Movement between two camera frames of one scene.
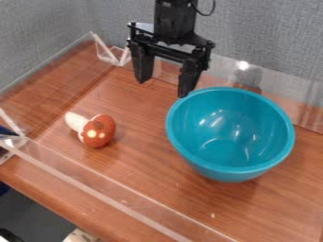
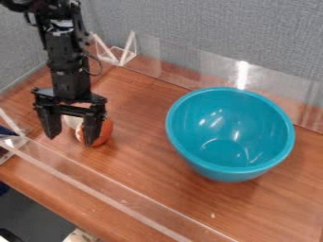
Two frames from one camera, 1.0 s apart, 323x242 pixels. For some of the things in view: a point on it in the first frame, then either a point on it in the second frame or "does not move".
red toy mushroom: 95,131 does not move
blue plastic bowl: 231,131 does not move
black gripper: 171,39 -> 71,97
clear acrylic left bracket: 12,136 does not move
